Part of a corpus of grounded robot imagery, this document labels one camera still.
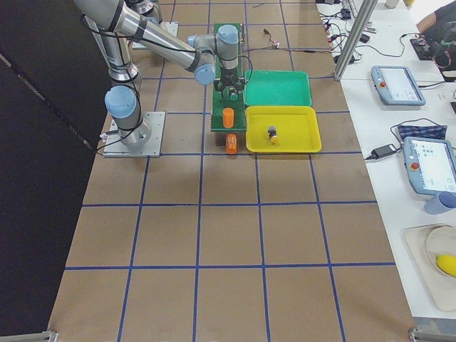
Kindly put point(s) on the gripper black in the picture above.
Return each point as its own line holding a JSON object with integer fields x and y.
{"x": 228, "y": 76}

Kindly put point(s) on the orange cylinder with white print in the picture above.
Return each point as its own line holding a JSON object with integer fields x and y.
{"x": 231, "y": 144}

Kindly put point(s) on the yellow push button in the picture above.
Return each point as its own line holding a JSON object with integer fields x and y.
{"x": 273, "y": 134}

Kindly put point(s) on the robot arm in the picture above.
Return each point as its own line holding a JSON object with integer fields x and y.
{"x": 137, "y": 43}

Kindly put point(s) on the green conveyor belt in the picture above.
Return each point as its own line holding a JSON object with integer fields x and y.
{"x": 227, "y": 42}

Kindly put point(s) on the green plastic tray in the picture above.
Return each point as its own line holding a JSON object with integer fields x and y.
{"x": 277, "y": 88}

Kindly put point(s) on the yellow plastic tray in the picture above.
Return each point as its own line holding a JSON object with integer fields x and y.
{"x": 297, "y": 128}

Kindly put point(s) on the teach pendant far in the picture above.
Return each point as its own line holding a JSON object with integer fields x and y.
{"x": 396, "y": 86}

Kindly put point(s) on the teach pendant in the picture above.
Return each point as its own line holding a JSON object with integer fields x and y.
{"x": 430, "y": 165}
{"x": 396, "y": 86}

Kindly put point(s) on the black power adapter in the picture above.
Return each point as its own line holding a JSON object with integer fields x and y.
{"x": 382, "y": 151}

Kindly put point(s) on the plaid cloth pouch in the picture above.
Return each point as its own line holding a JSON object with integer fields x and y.
{"x": 436, "y": 132}

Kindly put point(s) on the teach pendant near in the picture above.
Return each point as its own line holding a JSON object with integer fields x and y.
{"x": 430, "y": 165}

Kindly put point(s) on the blue plastic cup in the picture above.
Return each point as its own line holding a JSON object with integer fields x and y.
{"x": 440, "y": 203}

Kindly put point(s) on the cream bowl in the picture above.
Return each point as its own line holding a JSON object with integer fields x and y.
{"x": 440, "y": 241}

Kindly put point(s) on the yellow lemon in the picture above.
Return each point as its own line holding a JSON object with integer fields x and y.
{"x": 447, "y": 264}

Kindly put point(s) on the beige tray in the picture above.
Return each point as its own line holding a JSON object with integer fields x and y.
{"x": 441, "y": 288}

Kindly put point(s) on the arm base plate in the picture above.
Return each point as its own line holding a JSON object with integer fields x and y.
{"x": 144, "y": 141}

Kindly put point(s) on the aluminium frame post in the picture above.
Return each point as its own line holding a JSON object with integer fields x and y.
{"x": 364, "y": 13}

